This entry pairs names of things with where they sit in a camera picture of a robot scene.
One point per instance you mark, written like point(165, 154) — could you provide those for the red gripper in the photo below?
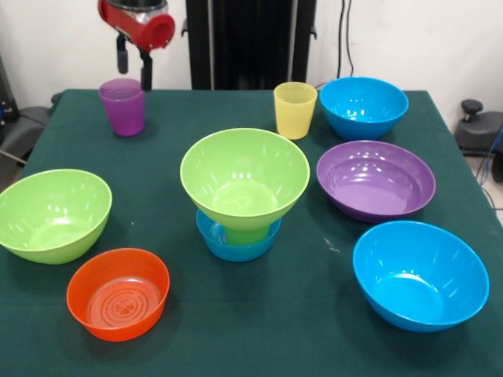
point(129, 29)

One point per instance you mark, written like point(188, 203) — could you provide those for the purple plastic cup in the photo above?
point(125, 114)

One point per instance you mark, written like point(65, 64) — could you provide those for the green plastic bowl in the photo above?
point(220, 176)
point(51, 231)

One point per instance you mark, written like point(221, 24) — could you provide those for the green plastic cup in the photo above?
point(243, 237)

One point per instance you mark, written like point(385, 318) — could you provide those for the small blue plastic bowl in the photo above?
point(236, 253)

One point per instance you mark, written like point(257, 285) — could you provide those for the small orange plastic bowl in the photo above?
point(118, 322)

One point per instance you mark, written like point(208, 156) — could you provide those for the grey wheeled base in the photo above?
point(23, 133)

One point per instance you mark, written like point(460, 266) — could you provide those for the black equipment casing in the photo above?
point(6, 110)

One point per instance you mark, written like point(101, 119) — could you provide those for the yellow plastic cup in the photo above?
point(292, 118)

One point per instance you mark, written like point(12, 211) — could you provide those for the purple plastic bowl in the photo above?
point(373, 188)

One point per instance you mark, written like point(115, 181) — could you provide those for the dark green tablecloth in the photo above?
point(275, 345)

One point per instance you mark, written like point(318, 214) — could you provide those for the grey base with black knob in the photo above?
point(483, 133)

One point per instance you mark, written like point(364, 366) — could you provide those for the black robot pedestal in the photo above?
point(251, 47)

